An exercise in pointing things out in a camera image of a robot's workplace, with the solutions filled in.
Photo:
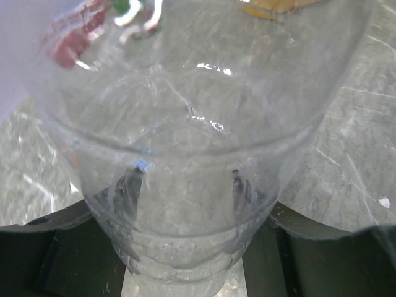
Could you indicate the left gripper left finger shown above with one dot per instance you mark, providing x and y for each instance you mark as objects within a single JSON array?
[{"x": 65, "y": 253}]

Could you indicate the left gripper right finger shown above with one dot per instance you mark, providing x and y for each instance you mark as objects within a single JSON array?
[{"x": 292, "y": 255}]

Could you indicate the clear plastic bottle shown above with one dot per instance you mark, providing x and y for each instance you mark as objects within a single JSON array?
[{"x": 185, "y": 125}]

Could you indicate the green glass bottle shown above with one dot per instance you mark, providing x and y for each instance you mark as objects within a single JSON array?
[{"x": 120, "y": 6}]

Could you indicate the red box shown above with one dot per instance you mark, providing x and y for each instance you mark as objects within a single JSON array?
[{"x": 72, "y": 33}]

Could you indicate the yellow basket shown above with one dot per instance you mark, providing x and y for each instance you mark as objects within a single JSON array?
[{"x": 272, "y": 9}]

